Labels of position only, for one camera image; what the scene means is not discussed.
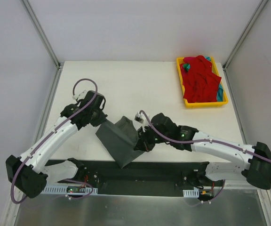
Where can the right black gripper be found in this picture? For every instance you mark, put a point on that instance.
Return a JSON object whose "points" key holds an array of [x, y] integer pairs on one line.
{"points": [[142, 140]]}

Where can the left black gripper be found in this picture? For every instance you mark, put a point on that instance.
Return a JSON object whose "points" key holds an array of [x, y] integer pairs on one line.
{"points": [[99, 117]]}

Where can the dark grey t shirt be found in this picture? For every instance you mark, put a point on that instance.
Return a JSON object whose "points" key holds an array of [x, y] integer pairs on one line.
{"points": [[119, 139]]}

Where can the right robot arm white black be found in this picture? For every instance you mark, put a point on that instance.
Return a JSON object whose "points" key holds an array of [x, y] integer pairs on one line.
{"points": [[242, 162]]}

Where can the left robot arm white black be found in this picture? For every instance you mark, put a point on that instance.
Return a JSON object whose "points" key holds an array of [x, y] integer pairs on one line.
{"points": [[29, 172]]}

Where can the red t shirt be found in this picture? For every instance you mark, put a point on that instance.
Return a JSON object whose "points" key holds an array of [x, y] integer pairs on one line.
{"points": [[200, 80]]}

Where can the teal t shirt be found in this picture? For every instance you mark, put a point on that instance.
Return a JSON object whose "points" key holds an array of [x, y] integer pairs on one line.
{"points": [[220, 93]]}

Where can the yellow plastic bin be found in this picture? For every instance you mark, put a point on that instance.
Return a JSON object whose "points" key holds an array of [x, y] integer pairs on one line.
{"points": [[201, 83]]}

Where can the magenta t shirt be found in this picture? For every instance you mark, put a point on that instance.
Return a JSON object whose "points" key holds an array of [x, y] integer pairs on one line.
{"points": [[188, 59]]}

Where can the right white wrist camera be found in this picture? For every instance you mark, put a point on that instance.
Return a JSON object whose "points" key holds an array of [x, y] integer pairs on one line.
{"points": [[143, 120]]}

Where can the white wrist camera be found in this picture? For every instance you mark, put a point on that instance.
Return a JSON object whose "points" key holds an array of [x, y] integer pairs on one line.
{"points": [[79, 96], [143, 120]]}

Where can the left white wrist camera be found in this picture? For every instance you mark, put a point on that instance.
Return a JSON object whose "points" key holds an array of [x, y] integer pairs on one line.
{"points": [[79, 96]]}

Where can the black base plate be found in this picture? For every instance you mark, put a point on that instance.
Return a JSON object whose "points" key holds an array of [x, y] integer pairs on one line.
{"points": [[167, 179]]}

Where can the front aluminium rail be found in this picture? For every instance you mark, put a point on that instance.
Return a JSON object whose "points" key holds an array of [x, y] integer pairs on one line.
{"points": [[243, 184]]}

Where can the right white cable duct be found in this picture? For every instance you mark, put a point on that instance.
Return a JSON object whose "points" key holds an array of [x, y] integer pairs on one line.
{"points": [[194, 193]]}

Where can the white cable duct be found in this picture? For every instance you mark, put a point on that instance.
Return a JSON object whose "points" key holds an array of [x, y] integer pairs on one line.
{"points": [[69, 190], [194, 193]]}

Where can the left white cable duct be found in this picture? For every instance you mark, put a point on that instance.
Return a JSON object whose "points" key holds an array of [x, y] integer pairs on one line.
{"points": [[69, 190]]}

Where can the left aluminium frame post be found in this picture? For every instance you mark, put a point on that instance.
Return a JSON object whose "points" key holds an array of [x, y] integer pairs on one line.
{"points": [[39, 30]]}

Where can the aluminium frame post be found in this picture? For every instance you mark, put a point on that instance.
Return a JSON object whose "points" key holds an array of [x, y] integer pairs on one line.
{"points": [[39, 30], [249, 26]]}

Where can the right aluminium frame post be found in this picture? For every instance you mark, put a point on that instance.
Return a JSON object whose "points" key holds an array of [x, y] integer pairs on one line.
{"points": [[249, 26]]}

